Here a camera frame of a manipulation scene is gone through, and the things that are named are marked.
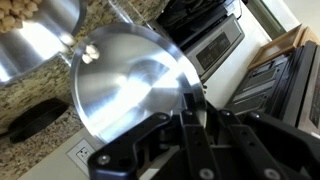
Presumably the small steel bowl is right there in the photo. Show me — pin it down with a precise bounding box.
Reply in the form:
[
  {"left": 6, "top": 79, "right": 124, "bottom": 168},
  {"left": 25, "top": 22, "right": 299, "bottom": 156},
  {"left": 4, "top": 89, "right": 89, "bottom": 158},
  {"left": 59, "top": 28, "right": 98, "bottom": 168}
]
[{"left": 70, "top": 22, "right": 206, "bottom": 145}]

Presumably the pile of chickpeas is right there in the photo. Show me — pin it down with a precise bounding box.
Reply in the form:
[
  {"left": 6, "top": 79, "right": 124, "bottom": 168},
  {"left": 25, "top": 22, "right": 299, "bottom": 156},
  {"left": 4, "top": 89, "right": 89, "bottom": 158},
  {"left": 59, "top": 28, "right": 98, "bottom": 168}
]
[{"left": 0, "top": 0, "right": 101, "bottom": 65}]

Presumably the wide steel bowl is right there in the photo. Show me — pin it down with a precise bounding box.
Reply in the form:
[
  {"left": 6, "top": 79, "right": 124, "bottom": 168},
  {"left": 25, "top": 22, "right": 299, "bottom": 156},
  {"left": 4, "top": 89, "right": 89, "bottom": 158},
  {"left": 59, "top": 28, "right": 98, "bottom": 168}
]
[{"left": 0, "top": 0, "right": 89, "bottom": 85}]

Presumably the stainless steel stove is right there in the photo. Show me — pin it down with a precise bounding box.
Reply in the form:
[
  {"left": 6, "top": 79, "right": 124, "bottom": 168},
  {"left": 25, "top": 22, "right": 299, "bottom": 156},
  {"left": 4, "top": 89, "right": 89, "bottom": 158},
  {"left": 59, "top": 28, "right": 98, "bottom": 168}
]
[{"left": 146, "top": 0, "right": 247, "bottom": 85}]

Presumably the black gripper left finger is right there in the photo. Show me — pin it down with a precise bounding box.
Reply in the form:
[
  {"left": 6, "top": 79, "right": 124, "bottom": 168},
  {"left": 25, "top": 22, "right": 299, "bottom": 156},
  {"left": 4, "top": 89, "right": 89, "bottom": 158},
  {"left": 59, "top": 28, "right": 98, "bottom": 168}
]
[{"left": 87, "top": 92, "right": 216, "bottom": 180}]

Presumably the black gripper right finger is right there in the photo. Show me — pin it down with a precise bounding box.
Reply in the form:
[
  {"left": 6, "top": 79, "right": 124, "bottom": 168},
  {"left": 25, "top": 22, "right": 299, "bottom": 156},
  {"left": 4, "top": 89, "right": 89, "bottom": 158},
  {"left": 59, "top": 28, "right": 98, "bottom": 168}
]
[{"left": 205, "top": 102, "right": 320, "bottom": 180}]

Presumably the white wall outlet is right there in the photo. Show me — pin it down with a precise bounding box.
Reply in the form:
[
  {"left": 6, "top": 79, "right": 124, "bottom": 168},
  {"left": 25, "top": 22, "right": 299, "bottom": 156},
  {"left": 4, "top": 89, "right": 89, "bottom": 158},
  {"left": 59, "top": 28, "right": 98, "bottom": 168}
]
[{"left": 66, "top": 138, "right": 98, "bottom": 176}]

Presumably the wooden upper cabinet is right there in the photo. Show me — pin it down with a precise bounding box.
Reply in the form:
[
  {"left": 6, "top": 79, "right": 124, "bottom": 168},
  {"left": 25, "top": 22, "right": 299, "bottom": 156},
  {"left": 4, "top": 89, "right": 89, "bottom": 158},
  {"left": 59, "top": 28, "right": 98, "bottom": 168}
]
[{"left": 247, "top": 22, "right": 320, "bottom": 72}]

